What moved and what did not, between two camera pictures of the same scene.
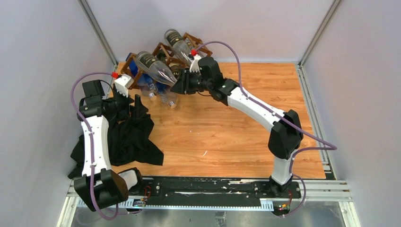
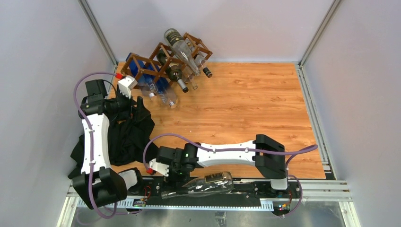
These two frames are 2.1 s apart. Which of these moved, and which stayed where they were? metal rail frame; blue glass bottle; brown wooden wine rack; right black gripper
Moved: right black gripper
Stayed: brown wooden wine rack; blue glass bottle; metal rail frame
